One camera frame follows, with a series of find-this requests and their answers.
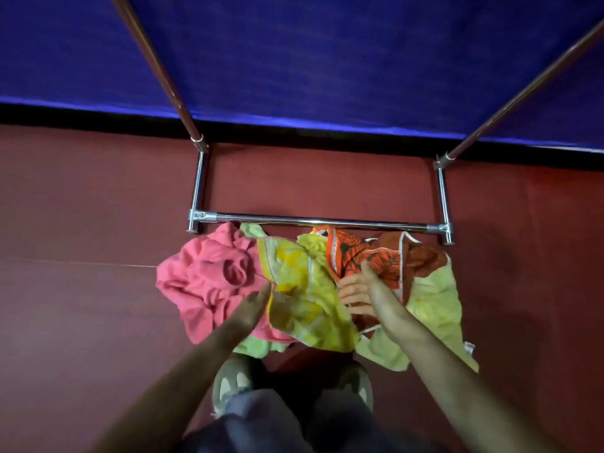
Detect person's left hand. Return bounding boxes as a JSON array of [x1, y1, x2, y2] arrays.
[[230, 280, 273, 333]]

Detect person's right hand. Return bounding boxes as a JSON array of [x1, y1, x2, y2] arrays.
[[337, 260, 417, 345]]

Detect light green towel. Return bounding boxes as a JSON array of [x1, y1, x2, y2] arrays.
[[233, 223, 289, 360]]

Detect orange brown patterned towel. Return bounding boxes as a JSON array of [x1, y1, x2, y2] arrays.
[[311, 225, 448, 333]]

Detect yellow patterned towel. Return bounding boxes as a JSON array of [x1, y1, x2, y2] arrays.
[[257, 233, 361, 354]]

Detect pink towel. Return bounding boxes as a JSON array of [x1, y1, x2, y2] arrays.
[[155, 222, 296, 346]]

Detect pale yellow towel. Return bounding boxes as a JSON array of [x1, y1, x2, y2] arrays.
[[354, 254, 480, 373]]

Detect metal towel rack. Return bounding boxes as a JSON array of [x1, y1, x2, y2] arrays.
[[108, 0, 604, 247]]

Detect person's left forearm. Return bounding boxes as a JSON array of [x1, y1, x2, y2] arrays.
[[89, 320, 251, 453]]

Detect person's right forearm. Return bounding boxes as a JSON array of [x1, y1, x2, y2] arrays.
[[400, 325, 562, 453]]

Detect person's right shoe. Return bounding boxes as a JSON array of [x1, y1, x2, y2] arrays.
[[337, 362, 374, 413]]

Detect person's grey trousers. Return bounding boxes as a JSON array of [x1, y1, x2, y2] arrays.
[[177, 386, 449, 453]]

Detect blue printed banner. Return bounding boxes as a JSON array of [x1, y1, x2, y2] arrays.
[[0, 0, 604, 154]]

